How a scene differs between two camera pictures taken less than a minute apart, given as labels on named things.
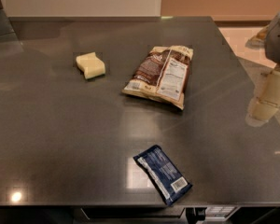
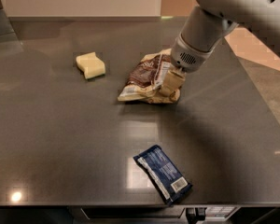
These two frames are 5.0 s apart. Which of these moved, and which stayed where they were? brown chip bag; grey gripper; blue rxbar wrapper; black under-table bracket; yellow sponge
Moved: grey gripper; brown chip bag
Stayed: black under-table bracket; blue rxbar wrapper; yellow sponge
